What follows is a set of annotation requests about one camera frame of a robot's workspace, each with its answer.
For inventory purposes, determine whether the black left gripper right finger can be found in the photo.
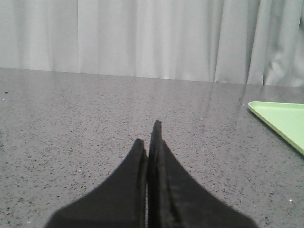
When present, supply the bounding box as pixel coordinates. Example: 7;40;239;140
147;120;257;228

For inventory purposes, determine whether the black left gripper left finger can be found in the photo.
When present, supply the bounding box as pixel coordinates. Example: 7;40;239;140
46;139;147;228

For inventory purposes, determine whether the light green plastic tray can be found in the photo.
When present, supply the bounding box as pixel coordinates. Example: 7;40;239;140
248;101;304;154

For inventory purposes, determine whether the white pleated curtain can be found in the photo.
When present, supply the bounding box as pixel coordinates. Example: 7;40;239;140
0;0;304;87

